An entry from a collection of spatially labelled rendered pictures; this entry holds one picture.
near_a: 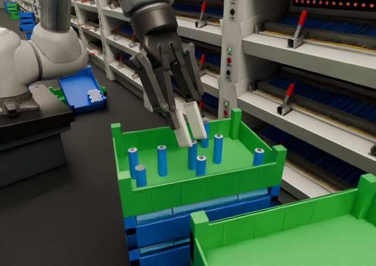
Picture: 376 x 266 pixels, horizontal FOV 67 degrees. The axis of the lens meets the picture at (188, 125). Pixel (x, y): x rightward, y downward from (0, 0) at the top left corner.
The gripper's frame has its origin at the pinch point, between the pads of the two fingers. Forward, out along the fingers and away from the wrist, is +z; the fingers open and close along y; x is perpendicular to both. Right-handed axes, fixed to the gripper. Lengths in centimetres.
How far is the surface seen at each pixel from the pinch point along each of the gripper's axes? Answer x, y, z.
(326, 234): 17.7, -4.3, 21.2
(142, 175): -3.9, 9.8, 5.3
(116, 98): -127, -60, -11
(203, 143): -9.0, -10.5, 7.4
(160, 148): -6.3, 2.9, 3.1
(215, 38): -26, -48, -18
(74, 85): -135, -40, -25
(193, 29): -37, -51, -25
